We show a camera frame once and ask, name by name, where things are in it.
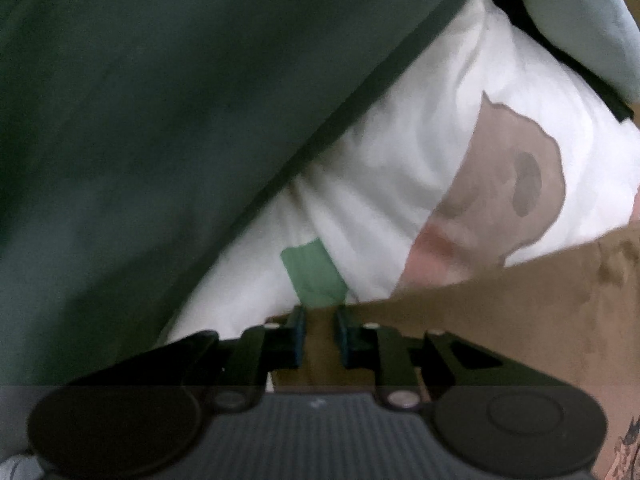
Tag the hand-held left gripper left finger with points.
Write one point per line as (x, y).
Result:
(299, 330)

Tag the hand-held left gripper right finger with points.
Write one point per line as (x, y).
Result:
(342, 330)

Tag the brown printed t-shirt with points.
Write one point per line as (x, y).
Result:
(500, 310)

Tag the bear-print cream blanket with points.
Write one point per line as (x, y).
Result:
(425, 110)

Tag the dark green blanket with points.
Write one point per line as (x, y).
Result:
(150, 135)

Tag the grey neck pillow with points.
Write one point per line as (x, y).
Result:
(585, 10)

